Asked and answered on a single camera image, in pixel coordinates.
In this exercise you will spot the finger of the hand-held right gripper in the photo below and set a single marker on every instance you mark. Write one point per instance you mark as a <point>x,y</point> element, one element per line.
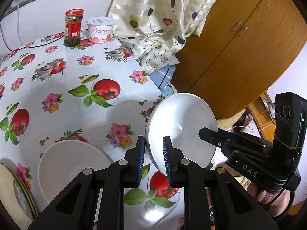
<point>249,141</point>
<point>211,135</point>

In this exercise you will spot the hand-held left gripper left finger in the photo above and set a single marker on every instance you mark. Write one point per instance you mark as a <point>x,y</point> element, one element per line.
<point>141,160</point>

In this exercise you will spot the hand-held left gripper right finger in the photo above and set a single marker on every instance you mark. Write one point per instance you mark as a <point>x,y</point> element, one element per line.
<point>166,160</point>

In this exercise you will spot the steel bowl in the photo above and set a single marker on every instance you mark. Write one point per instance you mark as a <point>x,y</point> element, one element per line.
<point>182,115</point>

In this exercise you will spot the white ceramic bowl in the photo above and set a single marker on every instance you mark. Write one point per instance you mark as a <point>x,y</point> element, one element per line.
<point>72,167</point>

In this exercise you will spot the large yellow plate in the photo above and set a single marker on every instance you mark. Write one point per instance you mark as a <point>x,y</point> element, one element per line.
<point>32,206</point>

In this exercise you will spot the person's right hand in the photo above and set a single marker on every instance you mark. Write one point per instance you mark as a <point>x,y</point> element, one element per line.
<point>275,203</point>

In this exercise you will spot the blue cloth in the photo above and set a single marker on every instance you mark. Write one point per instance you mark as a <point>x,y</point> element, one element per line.
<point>163,76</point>

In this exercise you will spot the wooden cabinet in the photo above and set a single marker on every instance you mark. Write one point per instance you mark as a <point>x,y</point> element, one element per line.
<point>227,52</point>

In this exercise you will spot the fruit and flower print tablecloth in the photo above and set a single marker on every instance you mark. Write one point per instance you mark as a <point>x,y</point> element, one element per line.
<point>72,76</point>

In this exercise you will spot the white yogurt cup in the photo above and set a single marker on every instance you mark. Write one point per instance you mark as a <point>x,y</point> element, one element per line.
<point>100,32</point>

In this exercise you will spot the cream patterned curtain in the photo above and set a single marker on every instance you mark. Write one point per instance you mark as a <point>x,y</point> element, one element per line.
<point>148,4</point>

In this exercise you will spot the red-lidded sauce jar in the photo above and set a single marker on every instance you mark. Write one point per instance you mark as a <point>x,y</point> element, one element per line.
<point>73,28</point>

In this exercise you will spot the wooden furniture frame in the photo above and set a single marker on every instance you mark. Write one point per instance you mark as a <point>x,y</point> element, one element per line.
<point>257,107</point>

